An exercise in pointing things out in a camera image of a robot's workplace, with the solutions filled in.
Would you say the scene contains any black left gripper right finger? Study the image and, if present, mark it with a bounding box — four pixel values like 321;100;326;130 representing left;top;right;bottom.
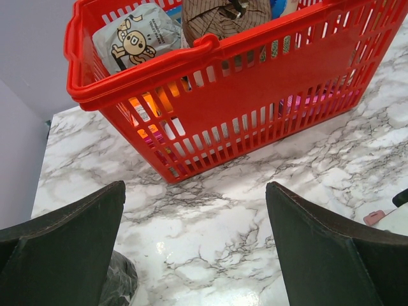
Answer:
266;182;407;305

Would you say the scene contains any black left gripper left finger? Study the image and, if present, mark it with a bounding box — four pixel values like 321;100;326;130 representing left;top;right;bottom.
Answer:
1;181;126;305

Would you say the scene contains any red weekly pill organizer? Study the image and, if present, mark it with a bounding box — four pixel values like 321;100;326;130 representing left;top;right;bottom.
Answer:
363;210;386;226

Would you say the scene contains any orange small box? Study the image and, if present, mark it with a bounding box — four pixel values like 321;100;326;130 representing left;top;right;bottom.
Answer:
129;94;156;122

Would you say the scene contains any red plastic shopping basket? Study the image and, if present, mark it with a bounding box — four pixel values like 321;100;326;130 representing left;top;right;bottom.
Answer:
64;1;407;183

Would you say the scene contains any orange fruit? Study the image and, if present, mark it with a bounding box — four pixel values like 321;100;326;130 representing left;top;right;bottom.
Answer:
156;79;189;112

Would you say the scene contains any grey cartoon snack bag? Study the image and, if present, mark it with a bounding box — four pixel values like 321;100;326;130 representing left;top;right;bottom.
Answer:
92;3;181;75

